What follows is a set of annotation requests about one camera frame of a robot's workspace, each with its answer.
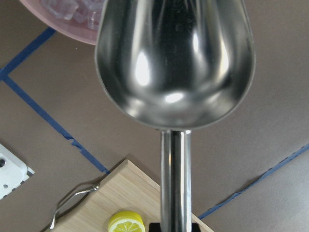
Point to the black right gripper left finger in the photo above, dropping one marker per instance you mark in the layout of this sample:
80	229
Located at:
154	227

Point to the stainless steel ice scoop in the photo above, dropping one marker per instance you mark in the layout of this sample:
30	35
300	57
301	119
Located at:
176	66

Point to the wooden cutting board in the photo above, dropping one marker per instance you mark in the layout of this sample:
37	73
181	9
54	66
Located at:
126	188

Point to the pile of clear ice cubes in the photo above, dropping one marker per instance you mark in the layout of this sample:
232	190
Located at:
80	11

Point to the pink bowl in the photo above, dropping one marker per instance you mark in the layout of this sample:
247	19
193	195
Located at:
70	28

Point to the half lemon slice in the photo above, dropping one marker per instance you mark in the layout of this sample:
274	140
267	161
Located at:
126	221

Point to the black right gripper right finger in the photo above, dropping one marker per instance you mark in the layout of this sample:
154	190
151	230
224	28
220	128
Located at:
195	227

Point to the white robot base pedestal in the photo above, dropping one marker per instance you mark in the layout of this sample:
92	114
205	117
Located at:
13	172

